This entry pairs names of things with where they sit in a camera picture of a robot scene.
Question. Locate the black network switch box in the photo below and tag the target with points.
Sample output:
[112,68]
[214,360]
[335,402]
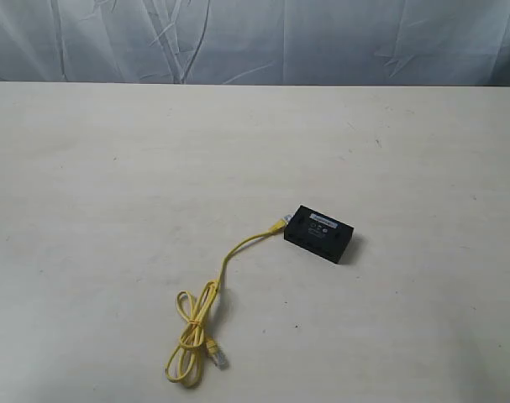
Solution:
[319,234]

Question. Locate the white backdrop curtain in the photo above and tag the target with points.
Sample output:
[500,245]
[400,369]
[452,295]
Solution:
[365,43]

